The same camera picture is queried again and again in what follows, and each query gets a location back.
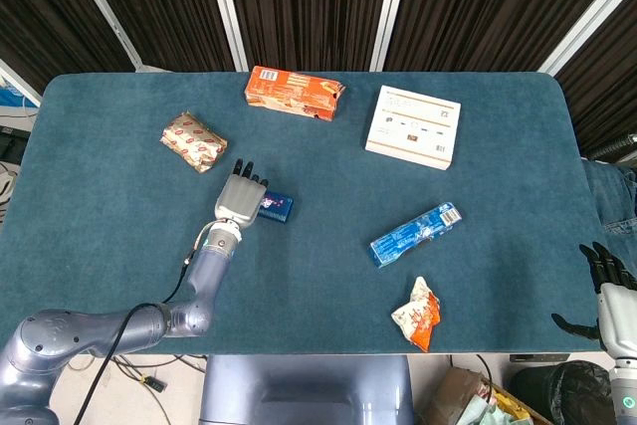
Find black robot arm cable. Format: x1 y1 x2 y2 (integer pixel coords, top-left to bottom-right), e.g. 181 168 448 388
73 233 210 425

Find gold foil snack pack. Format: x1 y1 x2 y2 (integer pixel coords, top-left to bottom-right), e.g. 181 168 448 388
159 111 229 174

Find grey-blue robot torso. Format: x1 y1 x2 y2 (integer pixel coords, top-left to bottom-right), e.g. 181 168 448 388
198 353 415 425

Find black corrugated hose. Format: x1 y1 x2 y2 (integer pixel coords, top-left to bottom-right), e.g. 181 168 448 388
589 133 637 162

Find orange biscuit box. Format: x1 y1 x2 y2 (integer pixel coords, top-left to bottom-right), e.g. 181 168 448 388
244 65 346 123

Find dark pleated curtain panel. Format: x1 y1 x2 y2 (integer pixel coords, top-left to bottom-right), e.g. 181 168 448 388
555 0 637 157
0 0 136 96
74 0 236 73
383 0 624 73
218 0 395 73

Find white partition post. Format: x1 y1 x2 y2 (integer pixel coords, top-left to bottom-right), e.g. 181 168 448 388
0 57 43 107
202 0 249 73
538 0 637 76
59 0 146 73
369 0 415 73

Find white flat cardboard box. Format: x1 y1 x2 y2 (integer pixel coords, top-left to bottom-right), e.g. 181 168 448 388
364 85 463 171

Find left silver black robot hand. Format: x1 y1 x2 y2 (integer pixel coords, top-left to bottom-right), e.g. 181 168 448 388
212 158 271 226

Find black equipment box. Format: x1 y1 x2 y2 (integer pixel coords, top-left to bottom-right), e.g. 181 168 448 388
0 126 29 163

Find orange white snack bag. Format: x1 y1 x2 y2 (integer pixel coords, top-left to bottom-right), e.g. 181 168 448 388
390 276 443 354

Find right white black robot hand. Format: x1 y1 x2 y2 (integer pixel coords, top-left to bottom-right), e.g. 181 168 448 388
550 241 637 359

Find white cable coil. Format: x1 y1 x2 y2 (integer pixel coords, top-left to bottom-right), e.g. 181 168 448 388
0 161 20 227

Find blue denim jeans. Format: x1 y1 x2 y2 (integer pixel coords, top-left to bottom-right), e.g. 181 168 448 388
581 158 637 257

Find brown cardboard waste box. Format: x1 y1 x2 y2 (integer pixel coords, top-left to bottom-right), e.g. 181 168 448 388
422 364 548 425

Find black trash bag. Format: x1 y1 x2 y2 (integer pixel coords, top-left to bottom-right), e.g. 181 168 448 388
510 359 616 425

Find blue cookie box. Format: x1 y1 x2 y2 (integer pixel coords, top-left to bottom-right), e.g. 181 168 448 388
368 201 463 270

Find blue storage box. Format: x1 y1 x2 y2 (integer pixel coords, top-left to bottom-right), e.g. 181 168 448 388
0 87 39 108

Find teal velvet tablecloth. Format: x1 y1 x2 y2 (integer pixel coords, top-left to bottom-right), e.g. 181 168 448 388
0 71 606 356

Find blue glasses case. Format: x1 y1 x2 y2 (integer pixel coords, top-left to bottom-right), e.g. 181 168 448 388
256 190 295 224

